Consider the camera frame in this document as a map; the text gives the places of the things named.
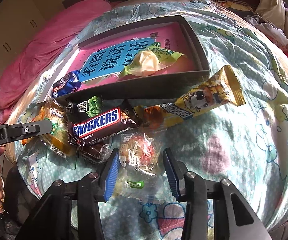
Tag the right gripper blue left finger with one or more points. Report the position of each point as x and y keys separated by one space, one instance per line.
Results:
x=111 y=176

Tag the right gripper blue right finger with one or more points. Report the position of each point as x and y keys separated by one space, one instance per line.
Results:
x=175 y=171

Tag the clear green-label pastry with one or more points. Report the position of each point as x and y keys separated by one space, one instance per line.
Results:
x=141 y=175

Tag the brown Snickers bar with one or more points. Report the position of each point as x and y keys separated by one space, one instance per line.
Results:
x=105 y=125

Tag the clear small cake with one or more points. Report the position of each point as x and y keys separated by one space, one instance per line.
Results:
x=57 y=139

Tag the blue Oreo cookie packet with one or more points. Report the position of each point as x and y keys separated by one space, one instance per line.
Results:
x=68 y=84

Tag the green pastry packet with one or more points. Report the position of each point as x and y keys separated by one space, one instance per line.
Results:
x=150 y=60

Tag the orange bread packet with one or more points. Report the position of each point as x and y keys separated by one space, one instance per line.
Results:
x=37 y=119

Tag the small brown wrapped candy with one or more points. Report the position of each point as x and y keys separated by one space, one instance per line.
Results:
x=97 y=153

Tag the black green pea snack packet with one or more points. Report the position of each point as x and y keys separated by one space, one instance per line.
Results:
x=78 y=112

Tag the Hello Kitty patterned blanket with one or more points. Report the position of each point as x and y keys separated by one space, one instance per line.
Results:
x=247 y=144

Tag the yellow cow print snack bar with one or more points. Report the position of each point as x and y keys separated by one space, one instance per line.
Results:
x=223 y=87

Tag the pink and blue book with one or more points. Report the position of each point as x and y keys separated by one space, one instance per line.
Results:
x=100 y=59

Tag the dark cardboard box tray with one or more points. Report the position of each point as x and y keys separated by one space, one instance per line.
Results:
x=164 y=86

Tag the beige wardrobe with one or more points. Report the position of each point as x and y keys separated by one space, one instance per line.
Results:
x=19 y=21

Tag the pink quilt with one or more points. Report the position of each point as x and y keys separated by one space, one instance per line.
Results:
x=45 y=46

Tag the white plastic bag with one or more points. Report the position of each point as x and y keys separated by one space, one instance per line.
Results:
x=268 y=29

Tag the white curtain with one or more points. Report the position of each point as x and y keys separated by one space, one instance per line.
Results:
x=272 y=10

